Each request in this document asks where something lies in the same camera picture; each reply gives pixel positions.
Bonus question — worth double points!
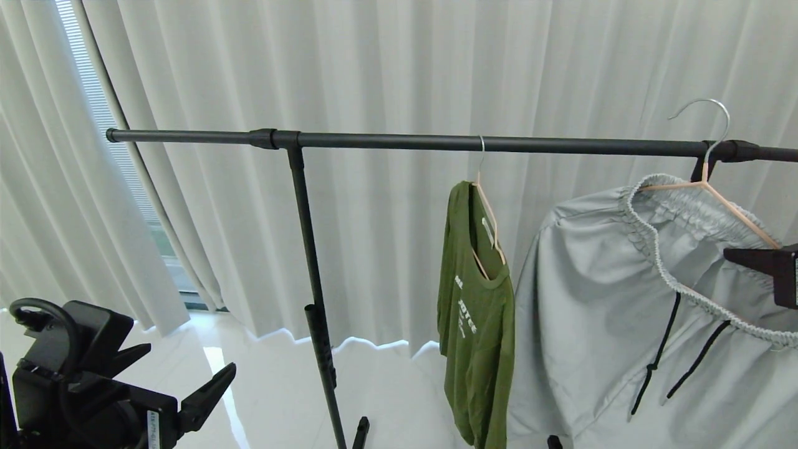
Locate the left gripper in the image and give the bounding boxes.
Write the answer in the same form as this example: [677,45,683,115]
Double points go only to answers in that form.
[11,342,238,449]

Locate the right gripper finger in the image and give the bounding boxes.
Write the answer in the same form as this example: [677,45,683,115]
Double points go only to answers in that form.
[723,243,798,311]

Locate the pink clothes hanger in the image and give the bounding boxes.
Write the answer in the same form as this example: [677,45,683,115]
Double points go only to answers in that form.
[470,135,507,281]
[639,98,783,251]

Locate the pale grey garment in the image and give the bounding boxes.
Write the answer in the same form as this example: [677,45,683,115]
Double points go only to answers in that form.
[506,173,798,449]

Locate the green shirt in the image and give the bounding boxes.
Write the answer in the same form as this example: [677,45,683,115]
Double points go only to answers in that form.
[436,181,517,449]

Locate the black clothes rack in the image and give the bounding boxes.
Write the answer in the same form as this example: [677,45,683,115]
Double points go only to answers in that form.
[105,127,798,449]

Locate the white curtain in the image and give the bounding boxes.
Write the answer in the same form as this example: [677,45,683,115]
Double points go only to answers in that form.
[78,0,798,359]
[0,0,191,337]

